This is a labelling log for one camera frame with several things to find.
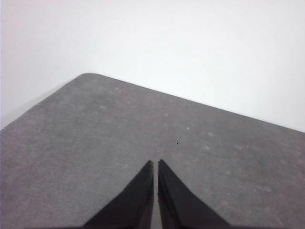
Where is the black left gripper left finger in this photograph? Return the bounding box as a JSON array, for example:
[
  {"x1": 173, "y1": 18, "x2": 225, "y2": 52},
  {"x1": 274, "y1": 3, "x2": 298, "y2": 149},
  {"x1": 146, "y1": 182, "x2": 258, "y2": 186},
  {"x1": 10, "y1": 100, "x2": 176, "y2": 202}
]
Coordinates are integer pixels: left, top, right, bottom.
[{"x1": 82, "y1": 160, "x2": 154, "y2": 229}]

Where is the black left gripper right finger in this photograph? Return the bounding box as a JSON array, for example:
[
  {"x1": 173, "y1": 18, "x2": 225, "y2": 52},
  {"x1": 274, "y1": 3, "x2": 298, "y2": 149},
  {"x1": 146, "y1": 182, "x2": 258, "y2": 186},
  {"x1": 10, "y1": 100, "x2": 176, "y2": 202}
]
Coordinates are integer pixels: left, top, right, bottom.
[{"x1": 157, "y1": 159, "x2": 231, "y2": 229}]

